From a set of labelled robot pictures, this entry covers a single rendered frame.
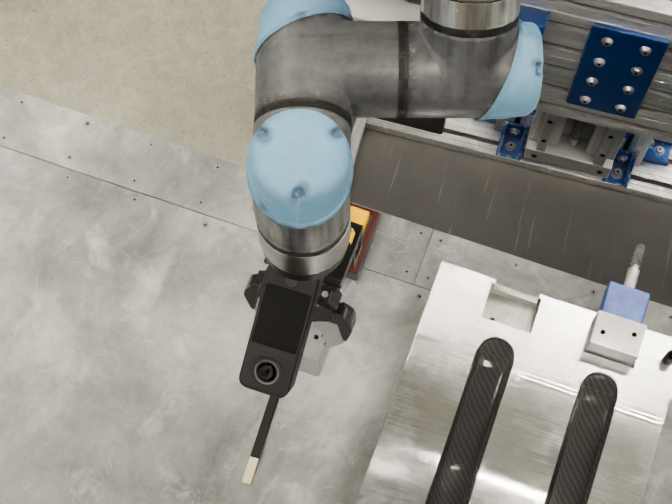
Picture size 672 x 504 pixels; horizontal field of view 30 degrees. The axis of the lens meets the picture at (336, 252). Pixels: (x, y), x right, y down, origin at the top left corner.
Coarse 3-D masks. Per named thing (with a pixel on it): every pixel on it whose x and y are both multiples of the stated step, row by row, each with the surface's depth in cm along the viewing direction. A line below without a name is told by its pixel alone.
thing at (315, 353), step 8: (312, 320) 122; (312, 328) 120; (312, 336) 120; (320, 336) 120; (312, 344) 120; (320, 344) 120; (304, 352) 120; (312, 352) 120; (320, 352) 120; (304, 360) 121; (312, 360) 120; (320, 360) 121; (304, 368) 123; (312, 368) 122; (320, 368) 123
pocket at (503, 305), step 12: (492, 288) 131; (504, 288) 131; (492, 300) 132; (504, 300) 132; (516, 300) 131; (528, 300) 130; (540, 300) 129; (492, 312) 131; (504, 312) 131; (516, 312) 131; (528, 312) 131; (504, 324) 131; (516, 324) 131; (528, 324) 131
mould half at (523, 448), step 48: (432, 288) 129; (480, 288) 129; (432, 336) 127; (480, 336) 127; (528, 336) 127; (576, 336) 127; (432, 384) 126; (528, 384) 126; (576, 384) 125; (624, 384) 125; (384, 432) 124; (432, 432) 124; (528, 432) 124; (624, 432) 124; (384, 480) 121; (432, 480) 122; (480, 480) 122; (528, 480) 122; (624, 480) 122
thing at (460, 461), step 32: (480, 352) 127; (512, 352) 127; (480, 384) 126; (608, 384) 126; (480, 416) 125; (576, 416) 125; (608, 416) 124; (448, 448) 124; (480, 448) 124; (576, 448) 124; (448, 480) 123; (576, 480) 123
